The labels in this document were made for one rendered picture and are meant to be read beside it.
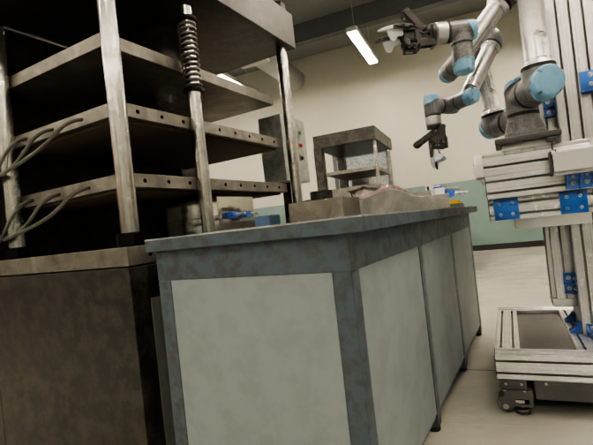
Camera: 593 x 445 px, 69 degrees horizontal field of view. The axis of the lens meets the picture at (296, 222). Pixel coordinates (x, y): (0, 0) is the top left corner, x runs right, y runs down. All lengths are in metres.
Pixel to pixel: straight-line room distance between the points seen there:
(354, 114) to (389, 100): 0.74
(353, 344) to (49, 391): 1.23
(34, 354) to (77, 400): 0.27
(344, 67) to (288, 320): 8.44
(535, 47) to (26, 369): 2.23
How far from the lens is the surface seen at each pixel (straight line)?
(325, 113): 9.25
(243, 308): 1.19
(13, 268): 2.00
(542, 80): 1.81
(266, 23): 2.46
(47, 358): 1.89
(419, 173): 8.65
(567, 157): 1.78
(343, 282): 1.03
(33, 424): 2.07
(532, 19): 1.90
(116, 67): 1.62
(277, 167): 2.62
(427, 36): 1.78
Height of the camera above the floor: 0.79
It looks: 1 degrees up
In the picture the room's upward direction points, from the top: 6 degrees counter-clockwise
